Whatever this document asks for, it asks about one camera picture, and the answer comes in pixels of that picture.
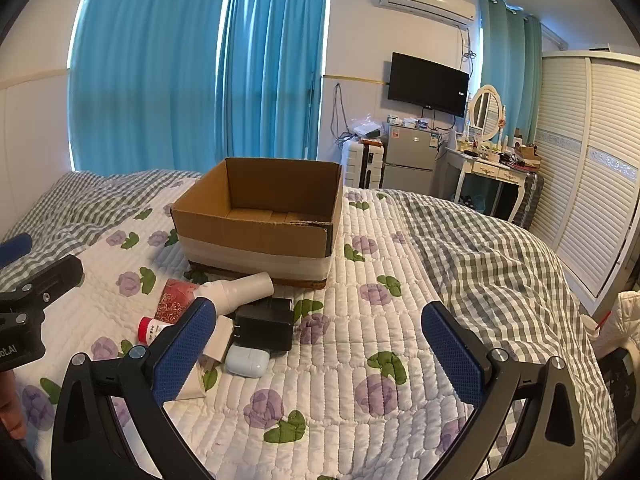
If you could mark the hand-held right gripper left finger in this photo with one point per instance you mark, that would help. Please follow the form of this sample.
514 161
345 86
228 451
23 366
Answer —
182 355

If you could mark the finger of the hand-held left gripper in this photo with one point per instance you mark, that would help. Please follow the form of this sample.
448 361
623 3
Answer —
55 275
15 250

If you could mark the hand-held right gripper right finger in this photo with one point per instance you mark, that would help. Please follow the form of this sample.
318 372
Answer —
452 355

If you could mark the small red-capped white tube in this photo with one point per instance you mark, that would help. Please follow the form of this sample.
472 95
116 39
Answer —
152 330

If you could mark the small white box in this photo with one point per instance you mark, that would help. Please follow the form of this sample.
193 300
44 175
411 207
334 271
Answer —
220 340

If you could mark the red patterned packet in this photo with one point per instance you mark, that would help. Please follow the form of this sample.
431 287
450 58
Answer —
175 300

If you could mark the pale blue earbuds case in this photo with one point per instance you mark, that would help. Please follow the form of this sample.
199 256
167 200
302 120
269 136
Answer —
247 361

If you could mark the white plastic bottle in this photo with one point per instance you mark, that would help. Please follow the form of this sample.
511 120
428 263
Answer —
240 292

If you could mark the black power adapter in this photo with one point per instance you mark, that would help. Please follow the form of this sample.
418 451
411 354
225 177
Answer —
265 327

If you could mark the cardboard box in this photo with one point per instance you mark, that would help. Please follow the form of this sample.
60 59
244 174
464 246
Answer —
260 235

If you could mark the person's left hand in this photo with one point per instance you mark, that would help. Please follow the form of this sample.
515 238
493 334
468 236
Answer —
11 405

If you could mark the grey gingham blanket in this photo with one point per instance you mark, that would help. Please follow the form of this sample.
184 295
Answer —
500 270
85 205

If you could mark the cup with red straw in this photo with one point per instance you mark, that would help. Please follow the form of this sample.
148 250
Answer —
597 335

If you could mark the grey suitcase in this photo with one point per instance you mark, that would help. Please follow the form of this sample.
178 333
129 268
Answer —
530 200

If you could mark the white padded jacket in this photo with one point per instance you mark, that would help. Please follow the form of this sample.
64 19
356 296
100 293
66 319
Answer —
629 315

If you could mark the white dressing table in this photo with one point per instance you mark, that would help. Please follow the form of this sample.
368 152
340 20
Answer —
490 170

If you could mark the silver mini fridge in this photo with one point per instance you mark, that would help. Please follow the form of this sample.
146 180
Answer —
407 160

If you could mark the white suitcase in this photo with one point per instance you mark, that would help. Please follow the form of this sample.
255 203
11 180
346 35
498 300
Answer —
362 162

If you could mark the small cardboard boxes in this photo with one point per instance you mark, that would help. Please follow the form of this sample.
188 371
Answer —
529 152

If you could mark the blue curtain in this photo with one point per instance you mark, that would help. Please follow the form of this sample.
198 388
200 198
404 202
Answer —
275 65
145 70

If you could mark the white louvred wardrobe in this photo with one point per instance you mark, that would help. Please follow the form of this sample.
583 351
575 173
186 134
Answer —
590 170

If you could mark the clear plastic bag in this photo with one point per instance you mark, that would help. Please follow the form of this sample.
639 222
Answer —
367 127

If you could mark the white oval mirror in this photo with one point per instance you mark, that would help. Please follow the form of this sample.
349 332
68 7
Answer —
486 110

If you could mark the teal curtain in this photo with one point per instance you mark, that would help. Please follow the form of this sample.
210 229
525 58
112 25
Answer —
510 70

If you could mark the white air conditioner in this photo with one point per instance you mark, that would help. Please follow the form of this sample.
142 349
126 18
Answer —
425 0

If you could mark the black wall television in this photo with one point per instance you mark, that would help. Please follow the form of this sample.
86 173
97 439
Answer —
427 84

